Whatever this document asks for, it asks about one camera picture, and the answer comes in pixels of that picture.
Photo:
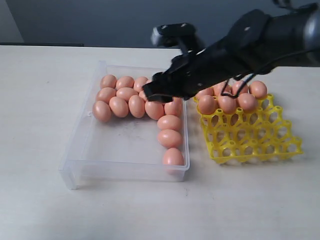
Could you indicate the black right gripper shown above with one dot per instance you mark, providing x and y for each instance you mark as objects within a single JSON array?
[{"x": 190, "y": 74}]

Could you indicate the brown egg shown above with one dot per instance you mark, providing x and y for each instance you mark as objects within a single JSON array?
[
  {"x": 227, "y": 104},
  {"x": 108, "y": 81},
  {"x": 169, "y": 122},
  {"x": 139, "y": 83},
  {"x": 124, "y": 82},
  {"x": 101, "y": 111},
  {"x": 169, "y": 138},
  {"x": 247, "y": 102},
  {"x": 207, "y": 104}
]

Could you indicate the brown egg placed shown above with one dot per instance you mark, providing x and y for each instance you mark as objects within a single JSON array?
[
  {"x": 237, "y": 85},
  {"x": 219, "y": 88},
  {"x": 208, "y": 91}
]

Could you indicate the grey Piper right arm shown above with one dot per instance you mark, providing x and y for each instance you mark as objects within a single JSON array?
[{"x": 256, "y": 44}]

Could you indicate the clear plastic bin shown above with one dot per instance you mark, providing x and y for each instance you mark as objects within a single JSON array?
[{"x": 122, "y": 148}]

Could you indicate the brown egg front right corner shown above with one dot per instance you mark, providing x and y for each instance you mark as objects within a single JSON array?
[{"x": 173, "y": 161}]

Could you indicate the yellow plastic egg tray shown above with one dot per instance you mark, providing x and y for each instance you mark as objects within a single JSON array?
[{"x": 261, "y": 136}]

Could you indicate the black object behind table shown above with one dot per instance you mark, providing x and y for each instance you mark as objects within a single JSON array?
[{"x": 42, "y": 44}]

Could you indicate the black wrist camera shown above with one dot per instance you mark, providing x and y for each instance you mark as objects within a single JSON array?
[{"x": 181, "y": 35}]

